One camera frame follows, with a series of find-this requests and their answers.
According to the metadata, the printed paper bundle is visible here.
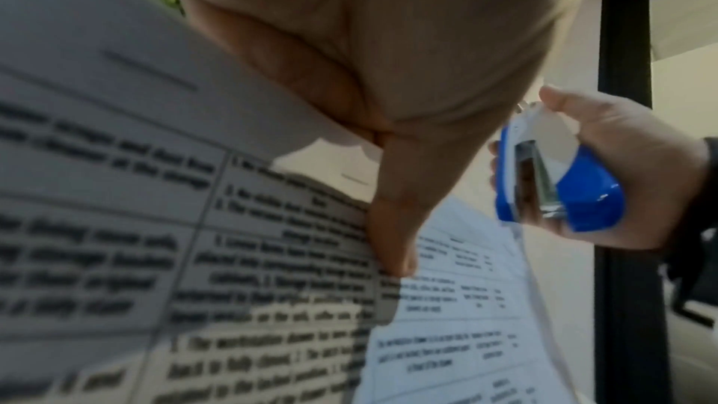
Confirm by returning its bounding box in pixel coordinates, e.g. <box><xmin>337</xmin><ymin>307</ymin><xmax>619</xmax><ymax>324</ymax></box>
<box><xmin>0</xmin><ymin>0</ymin><xmax>580</xmax><ymax>404</ymax></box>

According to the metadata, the person's right hand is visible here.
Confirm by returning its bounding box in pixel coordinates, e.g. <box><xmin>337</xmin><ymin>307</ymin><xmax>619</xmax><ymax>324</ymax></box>
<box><xmin>485</xmin><ymin>85</ymin><xmax>711</xmax><ymax>253</ymax></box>

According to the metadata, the blue white stapler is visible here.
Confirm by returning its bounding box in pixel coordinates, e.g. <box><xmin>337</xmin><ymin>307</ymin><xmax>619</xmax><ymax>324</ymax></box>
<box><xmin>493</xmin><ymin>100</ymin><xmax>628</xmax><ymax>236</ymax></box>

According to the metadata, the black right wrist strap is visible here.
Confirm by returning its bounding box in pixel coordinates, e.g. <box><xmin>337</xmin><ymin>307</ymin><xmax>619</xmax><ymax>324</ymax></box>
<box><xmin>660</xmin><ymin>135</ymin><xmax>718</xmax><ymax>329</ymax></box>

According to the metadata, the person's left hand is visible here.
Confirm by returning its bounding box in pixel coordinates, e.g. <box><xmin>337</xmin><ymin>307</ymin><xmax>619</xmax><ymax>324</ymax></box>
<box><xmin>174</xmin><ymin>0</ymin><xmax>585</xmax><ymax>278</ymax></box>

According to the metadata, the black metal frame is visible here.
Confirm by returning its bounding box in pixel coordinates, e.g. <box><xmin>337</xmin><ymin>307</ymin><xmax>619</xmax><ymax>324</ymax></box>
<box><xmin>593</xmin><ymin>0</ymin><xmax>718</xmax><ymax>404</ymax></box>

